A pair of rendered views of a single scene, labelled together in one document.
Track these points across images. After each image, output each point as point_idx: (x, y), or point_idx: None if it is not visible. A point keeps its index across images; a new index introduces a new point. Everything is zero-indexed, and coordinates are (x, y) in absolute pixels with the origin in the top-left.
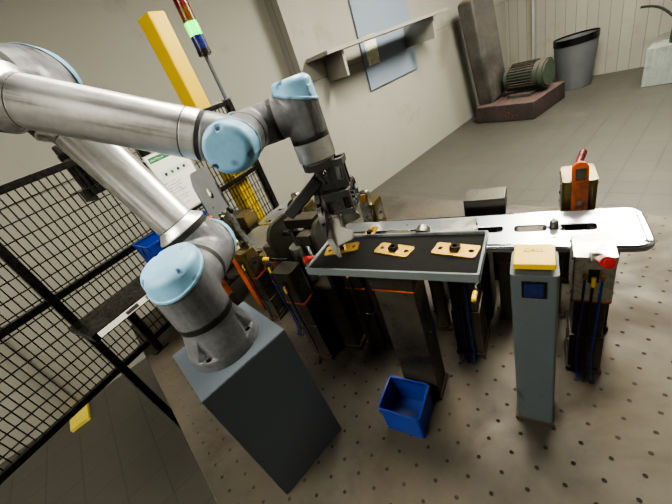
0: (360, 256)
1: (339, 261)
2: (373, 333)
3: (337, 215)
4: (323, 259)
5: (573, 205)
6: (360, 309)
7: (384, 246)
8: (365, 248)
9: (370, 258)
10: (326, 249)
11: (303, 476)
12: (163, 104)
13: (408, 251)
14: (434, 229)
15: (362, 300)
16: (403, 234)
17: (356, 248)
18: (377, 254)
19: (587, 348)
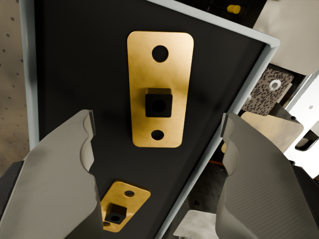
0: (105, 153)
1: (86, 101)
2: (198, 7)
3: (215, 221)
4: (106, 32)
5: None
6: (207, 4)
7: (132, 197)
8: (141, 160)
9: (93, 174)
10: (173, 33)
11: None
12: None
13: (103, 226)
14: (299, 156)
15: (216, 13)
16: (166, 222)
17: (142, 144)
18: (107, 184)
19: None
